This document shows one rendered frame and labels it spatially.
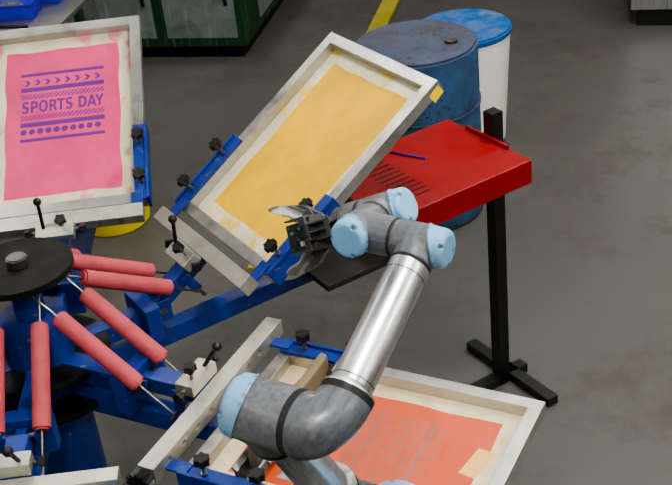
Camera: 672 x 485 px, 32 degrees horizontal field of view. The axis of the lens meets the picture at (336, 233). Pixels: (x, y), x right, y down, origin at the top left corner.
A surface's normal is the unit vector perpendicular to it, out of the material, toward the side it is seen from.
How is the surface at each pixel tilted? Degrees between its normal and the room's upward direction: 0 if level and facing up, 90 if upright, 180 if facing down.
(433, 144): 0
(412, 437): 0
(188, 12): 90
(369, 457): 0
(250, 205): 32
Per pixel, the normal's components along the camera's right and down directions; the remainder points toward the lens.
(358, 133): -0.52, -0.54
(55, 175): -0.04, -0.46
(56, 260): -0.10, -0.85
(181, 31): -0.21, 0.52
